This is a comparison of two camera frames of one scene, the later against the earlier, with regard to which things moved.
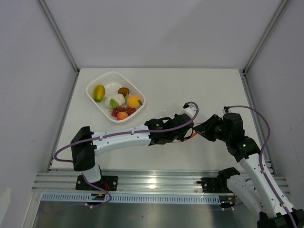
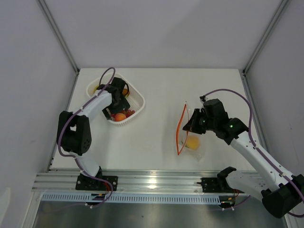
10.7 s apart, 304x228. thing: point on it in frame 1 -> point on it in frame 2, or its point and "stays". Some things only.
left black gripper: x=181 y=136 -> x=123 y=105
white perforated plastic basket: x=111 y=82 stays
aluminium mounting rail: x=138 y=181 stays
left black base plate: x=109 y=183 stays
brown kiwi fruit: x=123 y=90 stays
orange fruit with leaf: x=134 y=101 -> x=192 y=142
